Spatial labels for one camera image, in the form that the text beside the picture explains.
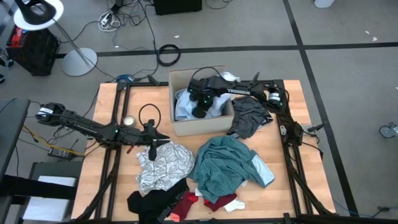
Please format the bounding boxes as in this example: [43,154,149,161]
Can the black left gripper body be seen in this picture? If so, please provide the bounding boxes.
[118,124,157,147]

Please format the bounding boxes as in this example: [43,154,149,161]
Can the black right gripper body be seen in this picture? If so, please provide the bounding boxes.
[188,78,220,110]

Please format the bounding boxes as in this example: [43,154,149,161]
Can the light blue shirt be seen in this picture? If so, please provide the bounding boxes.
[174,88,234,122]

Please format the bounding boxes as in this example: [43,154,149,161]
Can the white leaf-print garment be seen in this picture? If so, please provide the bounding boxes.
[135,140,197,197]

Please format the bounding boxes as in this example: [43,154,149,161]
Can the dark grey shorts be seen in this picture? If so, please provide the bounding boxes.
[226,95,275,140]

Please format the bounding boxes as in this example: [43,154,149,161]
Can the black Puma garment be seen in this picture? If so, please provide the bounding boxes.
[126,179,191,224]

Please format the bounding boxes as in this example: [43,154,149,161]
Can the teal flower-print shirt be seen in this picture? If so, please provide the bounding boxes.
[188,135,276,205]

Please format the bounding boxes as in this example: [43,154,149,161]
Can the white sock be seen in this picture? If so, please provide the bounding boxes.
[223,198,246,214]

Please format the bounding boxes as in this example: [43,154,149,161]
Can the open cardboard box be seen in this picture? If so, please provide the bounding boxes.
[168,65,236,138]

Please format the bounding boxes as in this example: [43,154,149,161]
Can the black power supply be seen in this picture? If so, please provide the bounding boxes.
[47,147,75,160]

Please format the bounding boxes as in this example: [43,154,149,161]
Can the grey shelf cart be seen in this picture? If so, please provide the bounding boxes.
[15,161,83,224]

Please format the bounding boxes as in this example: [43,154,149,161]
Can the black equipment box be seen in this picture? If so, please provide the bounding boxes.
[153,0,203,16]

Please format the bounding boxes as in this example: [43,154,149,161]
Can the white round stand table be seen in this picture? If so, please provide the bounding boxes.
[12,0,98,77]

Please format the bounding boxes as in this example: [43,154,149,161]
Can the black clamp lever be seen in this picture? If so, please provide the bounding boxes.
[306,122,326,134]

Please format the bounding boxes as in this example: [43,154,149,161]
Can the white power strip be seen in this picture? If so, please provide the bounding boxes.
[98,11,123,33]

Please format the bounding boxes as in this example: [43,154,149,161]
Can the black desk top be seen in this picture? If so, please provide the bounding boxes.
[0,98,31,183]

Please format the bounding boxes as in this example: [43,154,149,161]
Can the black crate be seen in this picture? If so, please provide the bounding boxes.
[6,26,62,77]

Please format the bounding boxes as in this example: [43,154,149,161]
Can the white round bin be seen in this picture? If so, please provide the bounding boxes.
[313,0,336,9]

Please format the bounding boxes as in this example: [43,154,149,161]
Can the red tool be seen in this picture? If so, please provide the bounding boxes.
[10,27,25,48]

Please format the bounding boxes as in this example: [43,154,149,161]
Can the black headset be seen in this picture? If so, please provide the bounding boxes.
[14,0,57,26]

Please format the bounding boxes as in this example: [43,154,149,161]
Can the grey caster wheel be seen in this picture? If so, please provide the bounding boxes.
[379,122,398,139]

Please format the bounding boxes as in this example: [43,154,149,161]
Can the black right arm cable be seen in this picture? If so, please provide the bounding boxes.
[190,65,223,91]

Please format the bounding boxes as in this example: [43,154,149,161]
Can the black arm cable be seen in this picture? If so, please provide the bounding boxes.
[137,103,162,129]
[190,65,223,91]

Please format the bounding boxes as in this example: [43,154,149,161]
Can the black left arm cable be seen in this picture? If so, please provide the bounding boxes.
[137,103,162,129]

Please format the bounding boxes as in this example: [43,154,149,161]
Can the coiled black cable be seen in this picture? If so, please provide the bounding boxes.
[156,44,182,67]

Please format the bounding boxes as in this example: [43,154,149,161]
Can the blue cable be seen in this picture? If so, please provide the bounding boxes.
[117,73,135,83]

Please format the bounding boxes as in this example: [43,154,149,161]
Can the yellow cable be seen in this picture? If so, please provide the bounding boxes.
[21,125,86,156]

